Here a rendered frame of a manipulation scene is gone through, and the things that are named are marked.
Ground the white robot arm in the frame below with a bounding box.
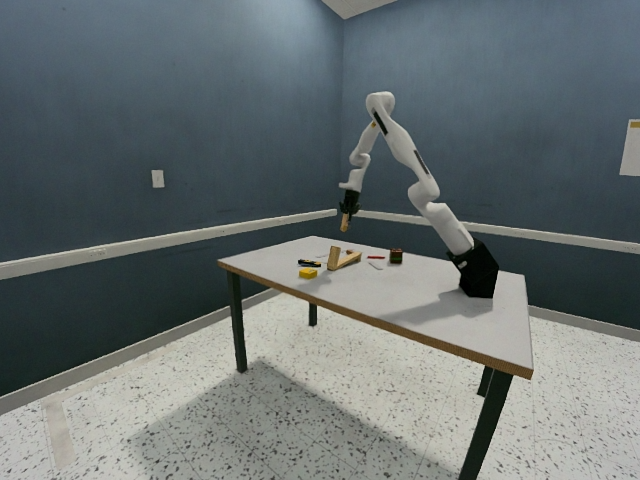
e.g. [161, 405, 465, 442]
[339, 92, 473, 255]

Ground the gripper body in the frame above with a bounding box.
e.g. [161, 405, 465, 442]
[344, 189, 360, 209]

